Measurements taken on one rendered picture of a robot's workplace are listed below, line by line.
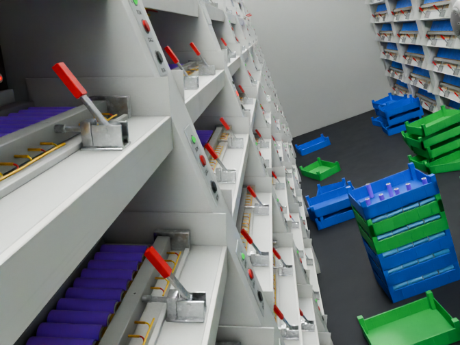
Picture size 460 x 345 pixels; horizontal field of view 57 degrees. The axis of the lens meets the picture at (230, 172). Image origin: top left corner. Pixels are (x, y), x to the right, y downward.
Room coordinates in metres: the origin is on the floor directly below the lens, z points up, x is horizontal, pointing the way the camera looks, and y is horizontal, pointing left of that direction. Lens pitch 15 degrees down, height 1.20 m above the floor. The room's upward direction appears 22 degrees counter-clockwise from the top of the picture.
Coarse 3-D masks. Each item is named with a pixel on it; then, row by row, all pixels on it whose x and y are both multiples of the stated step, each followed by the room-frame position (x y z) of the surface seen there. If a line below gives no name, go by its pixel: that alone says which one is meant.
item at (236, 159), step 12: (204, 120) 1.27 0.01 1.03; (216, 120) 1.26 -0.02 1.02; (228, 120) 1.26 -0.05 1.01; (240, 120) 1.25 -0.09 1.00; (228, 132) 1.24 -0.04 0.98; (240, 132) 1.25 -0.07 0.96; (228, 156) 1.02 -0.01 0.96; (240, 156) 1.01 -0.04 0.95; (228, 168) 0.92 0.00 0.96; (240, 168) 0.92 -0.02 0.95; (240, 180) 0.86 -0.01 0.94; (228, 192) 0.66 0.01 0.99; (240, 192) 0.86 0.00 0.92; (228, 204) 0.66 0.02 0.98
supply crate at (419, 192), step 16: (400, 176) 1.70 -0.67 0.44; (416, 176) 1.68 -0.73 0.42; (432, 176) 1.50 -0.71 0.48; (352, 192) 1.70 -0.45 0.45; (384, 192) 1.68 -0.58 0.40; (400, 192) 1.62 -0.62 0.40; (416, 192) 1.50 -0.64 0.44; (432, 192) 1.50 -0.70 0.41; (368, 208) 1.52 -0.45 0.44; (384, 208) 1.51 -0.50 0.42
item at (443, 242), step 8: (448, 232) 1.50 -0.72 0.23; (432, 240) 1.50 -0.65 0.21; (440, 240) 1.50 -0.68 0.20; (448, 240) 1.50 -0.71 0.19; (368, 248) 1.65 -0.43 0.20; (416, 248) 1.51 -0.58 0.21; (424, 248) 1.50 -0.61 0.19; (432, 248) 1.50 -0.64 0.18; (440, 248) 1.50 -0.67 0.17; (376, 256) 1.55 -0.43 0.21; (392, 256) 1.51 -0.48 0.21; (400, 256) 1.51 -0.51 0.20; (408, 256) 1.51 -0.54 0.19; (416, 256) 1.51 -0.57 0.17; (384, 264) 1.52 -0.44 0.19; (392, 264) 1.51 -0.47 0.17; (400, 264) 1.51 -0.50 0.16
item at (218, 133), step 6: (216, 132) 1.18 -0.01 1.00; (222, 132) 1.24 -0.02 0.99; (216, 138) 1.11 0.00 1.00; (222, 138) 1.16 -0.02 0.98; (210, 144) 1.04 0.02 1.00; (216, 144) 1.09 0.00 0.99; (204, 150) 1.00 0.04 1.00; (216, 150) 1.04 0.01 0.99; (210, 156) 0.97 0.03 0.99; (210, 162) 0.94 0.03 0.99; (216, 162) 0.94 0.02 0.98
